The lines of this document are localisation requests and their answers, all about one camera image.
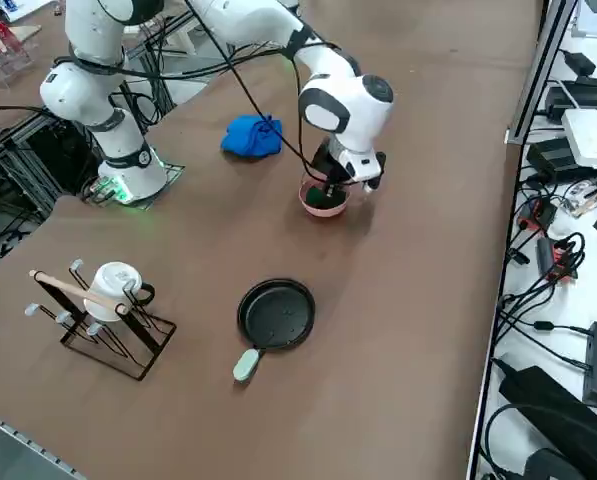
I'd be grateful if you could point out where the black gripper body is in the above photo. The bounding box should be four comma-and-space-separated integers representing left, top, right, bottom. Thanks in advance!
310, 141, 343, 183

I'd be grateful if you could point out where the green and yellow sponge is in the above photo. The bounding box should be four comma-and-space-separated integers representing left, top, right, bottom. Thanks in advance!
305, 185, 350, 210

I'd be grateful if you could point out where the pink bowl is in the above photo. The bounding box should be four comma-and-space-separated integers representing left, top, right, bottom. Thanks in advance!
297, 177, 353, 219

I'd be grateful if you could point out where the crumpled blue cloth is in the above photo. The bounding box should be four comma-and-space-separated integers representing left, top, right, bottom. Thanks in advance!
220, 113, 284, 160

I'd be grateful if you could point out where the red black electronic device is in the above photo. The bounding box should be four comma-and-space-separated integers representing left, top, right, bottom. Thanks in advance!
516, 197, 558, 232

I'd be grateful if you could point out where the black power brick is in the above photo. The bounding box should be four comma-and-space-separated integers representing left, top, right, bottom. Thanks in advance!
526, 138, 579, 182

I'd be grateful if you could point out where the black orange electronic device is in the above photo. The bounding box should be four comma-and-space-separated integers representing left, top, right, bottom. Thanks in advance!
536, 235, 579, 284

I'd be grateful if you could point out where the circuit board strip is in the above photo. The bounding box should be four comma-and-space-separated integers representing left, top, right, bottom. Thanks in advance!
566, 175, 597, 219

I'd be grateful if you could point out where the white plastic box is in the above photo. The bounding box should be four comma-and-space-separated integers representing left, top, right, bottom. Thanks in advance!
561, 108, 597, 169

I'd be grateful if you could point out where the small black power adapter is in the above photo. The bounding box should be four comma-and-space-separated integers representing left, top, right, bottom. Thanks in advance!
562, 48, 597, 77

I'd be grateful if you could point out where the clear acrylic shelf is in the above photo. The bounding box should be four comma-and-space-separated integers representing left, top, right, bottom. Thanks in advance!
0, 9, 42, 90

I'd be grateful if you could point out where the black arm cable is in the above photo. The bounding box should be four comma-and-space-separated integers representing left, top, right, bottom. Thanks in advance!
182, 0, 329, 181

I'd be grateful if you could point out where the aluminium camera post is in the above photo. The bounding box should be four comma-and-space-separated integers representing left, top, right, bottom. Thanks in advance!
506, 0, 579, 146

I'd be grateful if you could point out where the white mug black handle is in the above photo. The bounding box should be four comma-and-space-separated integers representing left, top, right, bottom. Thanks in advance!
83, 261, 157, 323

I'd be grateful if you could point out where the black metal frame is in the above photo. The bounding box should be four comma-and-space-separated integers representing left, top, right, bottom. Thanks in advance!
0, 107, 104, 224

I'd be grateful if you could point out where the black wire mug rack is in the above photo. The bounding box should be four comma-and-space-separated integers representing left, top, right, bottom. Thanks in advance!
27, 258, 178, 382

